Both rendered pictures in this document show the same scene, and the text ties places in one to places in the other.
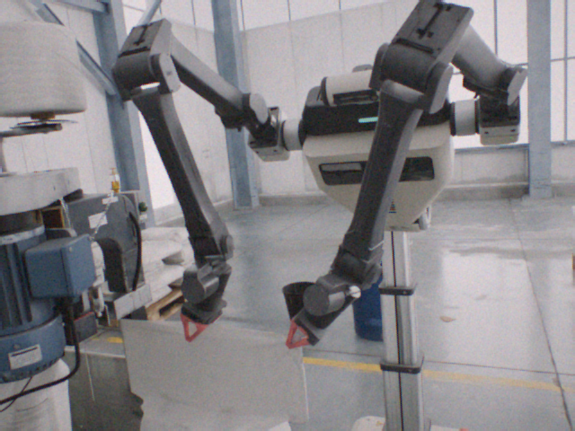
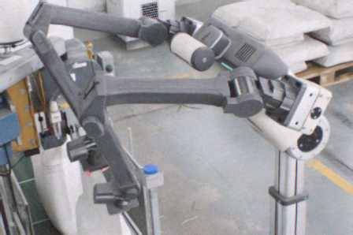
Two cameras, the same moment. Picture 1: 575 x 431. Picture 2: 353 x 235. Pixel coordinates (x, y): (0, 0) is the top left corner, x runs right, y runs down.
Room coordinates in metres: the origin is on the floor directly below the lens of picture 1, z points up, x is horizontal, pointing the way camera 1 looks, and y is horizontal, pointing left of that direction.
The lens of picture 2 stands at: (-0.15, -1.28, 2.16)
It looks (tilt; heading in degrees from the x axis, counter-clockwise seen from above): 29 degrees down; 48
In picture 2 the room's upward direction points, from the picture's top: 6 degrees counter-clockwise
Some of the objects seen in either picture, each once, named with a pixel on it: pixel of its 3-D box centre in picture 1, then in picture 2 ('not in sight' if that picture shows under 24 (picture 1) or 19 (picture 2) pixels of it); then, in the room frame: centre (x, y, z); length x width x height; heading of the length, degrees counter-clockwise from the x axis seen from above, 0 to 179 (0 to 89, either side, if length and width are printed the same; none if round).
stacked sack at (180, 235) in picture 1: (164, 236); (329, 0); (4.61, 1.25, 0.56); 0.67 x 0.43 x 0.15; 66
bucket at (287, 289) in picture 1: (301, 303); not in sight; (3.51, -0.04, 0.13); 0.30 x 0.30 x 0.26
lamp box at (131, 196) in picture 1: (131, 207); (105, 65); (1.32, 0.44, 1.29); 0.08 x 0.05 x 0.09; 66
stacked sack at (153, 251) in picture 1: (144, 253); (284, 22); (3.95, 1.27, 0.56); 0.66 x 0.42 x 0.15; 156
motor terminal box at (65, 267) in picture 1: (64, 272); (1, 129); (0.79, 0.40, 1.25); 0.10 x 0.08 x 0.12; 1
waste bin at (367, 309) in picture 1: (379, 286); not in sight; (3.17, -0.60, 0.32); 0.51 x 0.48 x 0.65; 156
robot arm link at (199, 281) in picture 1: (206, 267); (83, 142); (0.96, 0.18, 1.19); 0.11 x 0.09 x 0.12; 157
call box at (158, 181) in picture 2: not in sight; (151, 177); (1.36, 0.28, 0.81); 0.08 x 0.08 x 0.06; 66
